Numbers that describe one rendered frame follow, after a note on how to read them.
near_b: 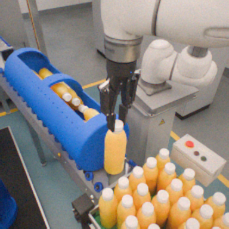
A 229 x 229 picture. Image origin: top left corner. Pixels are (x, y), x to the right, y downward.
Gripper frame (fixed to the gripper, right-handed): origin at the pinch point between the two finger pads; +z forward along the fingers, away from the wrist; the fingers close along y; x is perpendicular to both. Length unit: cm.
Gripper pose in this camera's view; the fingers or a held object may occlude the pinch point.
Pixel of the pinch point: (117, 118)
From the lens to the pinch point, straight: 69.5
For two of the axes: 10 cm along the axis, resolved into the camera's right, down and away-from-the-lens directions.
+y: -7.7, 3.9, -5.0
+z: -0.5, 7.5, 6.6
